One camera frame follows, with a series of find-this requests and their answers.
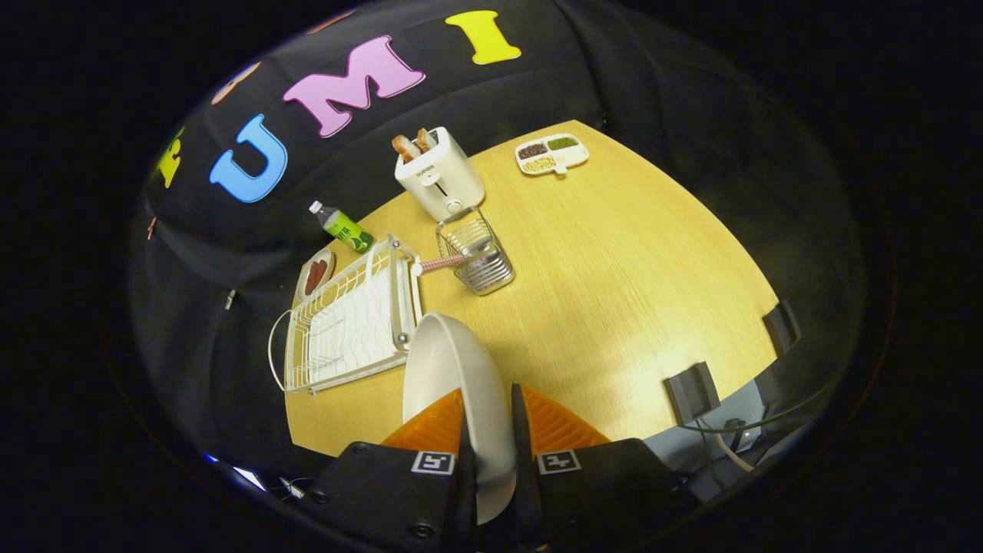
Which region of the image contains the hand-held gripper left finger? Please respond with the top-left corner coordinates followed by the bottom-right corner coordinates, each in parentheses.
top-left (307, 388), bottom-right (479, 553)

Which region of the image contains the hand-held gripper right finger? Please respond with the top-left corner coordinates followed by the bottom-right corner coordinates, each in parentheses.
top-left (511, 382), bottom-right (700, 552)

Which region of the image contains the beige round plate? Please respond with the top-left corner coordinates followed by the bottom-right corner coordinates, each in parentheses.
top-left (402, 311), bottom-right (517, 525)

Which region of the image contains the white wire dish rack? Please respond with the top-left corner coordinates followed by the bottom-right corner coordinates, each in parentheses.
top-left (267, 233), bottom-right (425, 396)

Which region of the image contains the silver wire basket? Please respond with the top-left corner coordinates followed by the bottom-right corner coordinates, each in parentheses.
top-left (435, 207), bottom-right (516, 296)

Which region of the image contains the spoon with pink striped handle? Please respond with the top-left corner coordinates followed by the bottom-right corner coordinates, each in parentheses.
top-left (419, 240), bottom-right (496, 274)

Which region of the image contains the black table clamp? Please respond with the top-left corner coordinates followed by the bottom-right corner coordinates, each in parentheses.
top-left (664, 361), bottom-right (721, 425)
top-left (763, 300), bottom-right (802, 356)

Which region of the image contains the small beige saucer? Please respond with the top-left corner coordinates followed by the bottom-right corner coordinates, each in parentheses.
top-left (296, 247), bottom-right (336, 303)

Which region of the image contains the green label drink bottle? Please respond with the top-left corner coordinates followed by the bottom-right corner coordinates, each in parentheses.
top-left (309, 200), bottom-right (376, 255)

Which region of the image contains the white toaster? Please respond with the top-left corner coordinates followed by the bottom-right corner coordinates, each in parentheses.
top-left (394, 127), bottom-right (486, 224)

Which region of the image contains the white divided snack tray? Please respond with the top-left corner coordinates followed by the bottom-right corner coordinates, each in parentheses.
top-left (515, 133), bottom-right (591, 177)

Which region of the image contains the black backdrop cloth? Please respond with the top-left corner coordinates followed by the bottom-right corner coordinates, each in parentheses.
top-left (127, 0), bottom-right (869, 477)

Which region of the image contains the white cable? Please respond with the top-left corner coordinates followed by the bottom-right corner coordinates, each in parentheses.
top-left (718, 438), bottom-right (757, 472)

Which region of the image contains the thin grey cable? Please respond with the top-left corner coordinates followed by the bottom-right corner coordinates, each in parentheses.
top-left (676, 380), bottom-right (834, 435)

